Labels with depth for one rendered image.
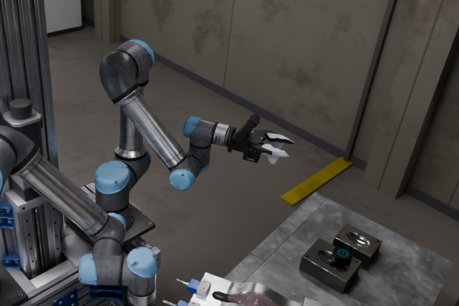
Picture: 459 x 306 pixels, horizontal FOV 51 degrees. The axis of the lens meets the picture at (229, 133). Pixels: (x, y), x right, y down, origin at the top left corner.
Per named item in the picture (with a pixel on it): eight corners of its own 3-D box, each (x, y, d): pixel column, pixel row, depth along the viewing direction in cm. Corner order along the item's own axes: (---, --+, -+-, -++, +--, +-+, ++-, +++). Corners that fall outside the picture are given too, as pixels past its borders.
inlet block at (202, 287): (172, 289, 181) (173, 279, 178) (178, 280, 185) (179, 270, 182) (205, 301, 178) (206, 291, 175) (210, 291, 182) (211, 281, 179)
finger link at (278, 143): (291, 148, 164) (263, 146, 164) (294, 134, 161) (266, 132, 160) (291, 154, 162) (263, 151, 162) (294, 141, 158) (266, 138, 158)
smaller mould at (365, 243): (331, 247, 214) (334, 237, 211) (343, 232, 223) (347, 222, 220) (367, 267, 206) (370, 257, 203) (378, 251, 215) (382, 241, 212)
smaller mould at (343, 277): (298, 268, 201) (302, 256, 197) (315, 249, 212) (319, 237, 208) (342, 294, 191) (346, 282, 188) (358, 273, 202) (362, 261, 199)
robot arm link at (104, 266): (87, 258, 132) (128, 260, 133) (77, 291, 122) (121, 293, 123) (85, 237, 128) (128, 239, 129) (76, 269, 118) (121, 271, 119)
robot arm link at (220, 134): (220, 118, 163) (213, 132, 157) (233, 121, 162) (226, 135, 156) (219, 135, 168) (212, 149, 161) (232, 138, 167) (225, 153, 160)
